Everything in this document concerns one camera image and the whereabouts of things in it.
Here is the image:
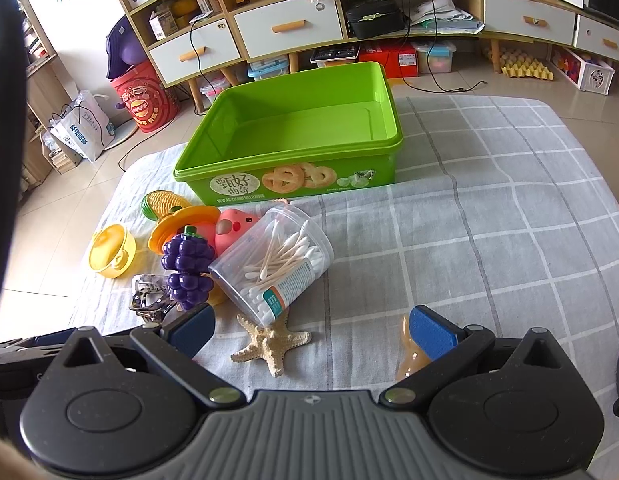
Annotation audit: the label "purple toy grapes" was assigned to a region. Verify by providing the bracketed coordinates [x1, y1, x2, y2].
[160, 226, 216, 311]

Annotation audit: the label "red round bucket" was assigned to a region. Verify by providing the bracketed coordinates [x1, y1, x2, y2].
[111, 60, 180, 133]

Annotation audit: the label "purple plush toy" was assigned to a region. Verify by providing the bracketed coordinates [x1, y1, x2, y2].
[105, 15, 146, 80]

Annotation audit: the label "yellow toy corn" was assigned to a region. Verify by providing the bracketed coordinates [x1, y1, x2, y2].
[140, 190, 191, 221]

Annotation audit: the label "yellow egg tray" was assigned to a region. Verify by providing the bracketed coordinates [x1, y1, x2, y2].
[499, 48, 555, 81]

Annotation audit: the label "orange toy pumpkin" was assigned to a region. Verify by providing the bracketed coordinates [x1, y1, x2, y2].
[148, 205, 220, 255]

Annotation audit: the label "pink rubber pig toy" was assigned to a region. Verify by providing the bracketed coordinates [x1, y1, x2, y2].
[194, 208, 260, 257]

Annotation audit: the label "green plastic cookie box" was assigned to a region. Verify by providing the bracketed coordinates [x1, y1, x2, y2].
[174, 62, 404, 207]

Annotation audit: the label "red cardboard box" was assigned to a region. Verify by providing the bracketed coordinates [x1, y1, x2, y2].
[358, 40, 419, 79]

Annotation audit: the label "clear cotton swab jar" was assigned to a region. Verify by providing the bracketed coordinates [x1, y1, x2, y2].
[210, 204, 334, 327]

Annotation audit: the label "grey checked table cloth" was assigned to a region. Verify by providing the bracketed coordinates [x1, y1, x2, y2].
[88, 94, 619, 480]

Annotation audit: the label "white patterned toy box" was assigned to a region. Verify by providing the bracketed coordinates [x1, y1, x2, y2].
[550, 46, 615, 96]

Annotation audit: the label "wooden cabinet with drawers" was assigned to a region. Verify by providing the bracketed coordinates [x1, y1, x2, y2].
[119, 0, 619, 87]

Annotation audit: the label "black case on shelf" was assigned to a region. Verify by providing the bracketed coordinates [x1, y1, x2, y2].
[344, 0, 407, 39]

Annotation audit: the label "white blue shopping bag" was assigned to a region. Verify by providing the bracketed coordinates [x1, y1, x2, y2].
[50, 90, 115, 162]

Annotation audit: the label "clear box blue lid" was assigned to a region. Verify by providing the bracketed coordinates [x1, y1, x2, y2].
[247, 55, 290, 81]

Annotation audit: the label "translucent tan antler toy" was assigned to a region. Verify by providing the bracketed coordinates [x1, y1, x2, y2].
[396, 315, 432, 382]

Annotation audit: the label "leopard hair claw clip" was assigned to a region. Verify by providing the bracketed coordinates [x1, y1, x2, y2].
[129, 274, 177, 323]

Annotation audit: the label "beige starfish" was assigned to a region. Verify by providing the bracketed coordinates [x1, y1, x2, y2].
[230, 311, 311, 377]

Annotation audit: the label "yellow toy pot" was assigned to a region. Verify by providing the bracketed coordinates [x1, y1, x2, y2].
[88, 224, 137, 278]

